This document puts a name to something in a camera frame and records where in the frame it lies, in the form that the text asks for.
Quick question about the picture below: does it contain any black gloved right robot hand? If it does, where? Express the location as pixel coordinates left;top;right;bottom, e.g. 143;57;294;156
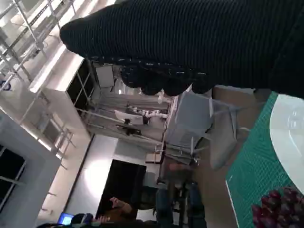
59;0;304;98

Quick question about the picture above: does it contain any purple toy grapes bunch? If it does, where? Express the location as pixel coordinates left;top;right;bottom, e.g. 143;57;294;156
251;186;304;228

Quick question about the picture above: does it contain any white plate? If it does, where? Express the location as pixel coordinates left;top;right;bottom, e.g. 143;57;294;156
269;94;304;195

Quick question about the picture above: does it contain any white computer monitor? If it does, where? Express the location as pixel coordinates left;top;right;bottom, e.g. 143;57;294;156
114;109;143;126

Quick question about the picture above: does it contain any green cutting mat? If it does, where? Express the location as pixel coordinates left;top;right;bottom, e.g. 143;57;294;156
225;91;304;228

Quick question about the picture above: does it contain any white shelf unit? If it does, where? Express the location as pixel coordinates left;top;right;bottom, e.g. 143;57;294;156
44;58;102;114

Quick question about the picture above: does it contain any black display screen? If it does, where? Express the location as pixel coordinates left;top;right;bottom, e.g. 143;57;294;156
95;159;147;220

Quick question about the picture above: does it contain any person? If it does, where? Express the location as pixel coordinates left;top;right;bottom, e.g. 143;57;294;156
155;163;206;228
95;196;156;228

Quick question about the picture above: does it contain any blue laptop screen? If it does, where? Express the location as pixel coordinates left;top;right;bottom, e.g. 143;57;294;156
58;213;73;226

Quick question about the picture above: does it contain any grey chair with white frame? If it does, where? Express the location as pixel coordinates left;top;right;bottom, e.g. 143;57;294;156
166;90;250;171

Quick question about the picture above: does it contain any metal frame rack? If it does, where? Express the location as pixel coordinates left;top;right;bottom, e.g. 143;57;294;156
0;0;80;80

